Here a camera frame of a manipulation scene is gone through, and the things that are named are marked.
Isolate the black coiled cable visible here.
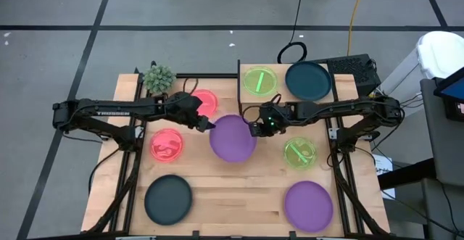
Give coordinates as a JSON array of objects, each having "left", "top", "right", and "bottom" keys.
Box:
[{"left": 277, "top": 0, "right": 308, "bottom": 65}]

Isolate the black tablet with blue screen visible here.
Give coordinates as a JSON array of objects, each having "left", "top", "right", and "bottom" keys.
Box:
[{"left": 434, "top": 71, "right": 464, "bottom": 123}]

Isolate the yellow cable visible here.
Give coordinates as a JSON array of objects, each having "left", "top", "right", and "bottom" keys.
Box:
[{"left": 346, "top": 0, "right": 369, "bottom": 57}]

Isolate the dark teal plate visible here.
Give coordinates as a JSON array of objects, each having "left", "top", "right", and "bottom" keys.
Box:
[{"left": 284, "top": 61, "right": 333, "bottom": 102}]

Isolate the dark grey plate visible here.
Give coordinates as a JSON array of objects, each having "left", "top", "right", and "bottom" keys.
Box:
[{"left": 144, "top": 174, "right": 194, "bottom": 226}]

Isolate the red translucent plate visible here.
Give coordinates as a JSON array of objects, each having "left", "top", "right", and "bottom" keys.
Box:
[
  {"left": 149, "top": 128, "right": 185, "bottom": 163},
  {"left": 190, "top": 89, "right": 219, "bottom": 118}
]

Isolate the black perforated computer box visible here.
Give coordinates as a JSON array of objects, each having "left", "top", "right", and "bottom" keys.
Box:
[{"left": 318, "top": 54, "right": 382, "bottom": 96}]

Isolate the white paper sheet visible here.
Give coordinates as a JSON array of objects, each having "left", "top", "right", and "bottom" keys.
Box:
[{"left": 372, "top": 154, "right": 397, "bottom": 200}]

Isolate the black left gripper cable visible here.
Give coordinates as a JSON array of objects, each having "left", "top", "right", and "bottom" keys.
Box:
[{"left": 183, "top": 76, "right": 199, "bottom": 95}]

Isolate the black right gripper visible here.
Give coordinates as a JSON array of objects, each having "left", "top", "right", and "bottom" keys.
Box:
[{"left": 249, "top": 101, "right": 291, "bottom": 138}]

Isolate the green translucent plate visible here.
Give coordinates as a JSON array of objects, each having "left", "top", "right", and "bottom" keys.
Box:
[
  {"left": 283, "top": 136, "right": 318, "bottom": 170},
  {"left": 242, "top": 66, "right": 278, "bottom": 96}
]

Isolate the purple plate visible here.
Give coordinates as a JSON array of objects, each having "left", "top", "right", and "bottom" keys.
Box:
[
  {"left": 209, "top": 114, "right": 258, "bottom": 163},
  {"left": 283, "top": 181, "right": 334, "bottom": 233}
]

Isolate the black aluminium rig frame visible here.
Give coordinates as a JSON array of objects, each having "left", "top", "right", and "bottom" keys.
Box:
[{"left": 81, "top": 60, "right": 392, "bottom": 240}]

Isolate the black power cable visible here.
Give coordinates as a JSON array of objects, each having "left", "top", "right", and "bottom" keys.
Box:
[{"left": 88, "top": 146, "right": 123, "bottom": 197}]

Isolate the green succulent in white pot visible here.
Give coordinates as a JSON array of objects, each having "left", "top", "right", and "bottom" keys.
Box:
[{"left": 142, "top": 65, "right": 178, "bottom": 95}]

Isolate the grey desk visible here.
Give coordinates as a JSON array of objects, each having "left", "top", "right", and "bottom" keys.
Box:
[{"left": 420, "top": 78, "right": 464, "bottom": 240}]

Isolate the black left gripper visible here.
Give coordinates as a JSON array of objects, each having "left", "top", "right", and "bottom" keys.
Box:
[{"left": 167, "top": 91, "right": 217, "bottom": 131}]

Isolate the white lined bin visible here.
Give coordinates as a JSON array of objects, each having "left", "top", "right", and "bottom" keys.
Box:
[{"left": 378, "top": 30, "right": 464, "bottom": 120}]

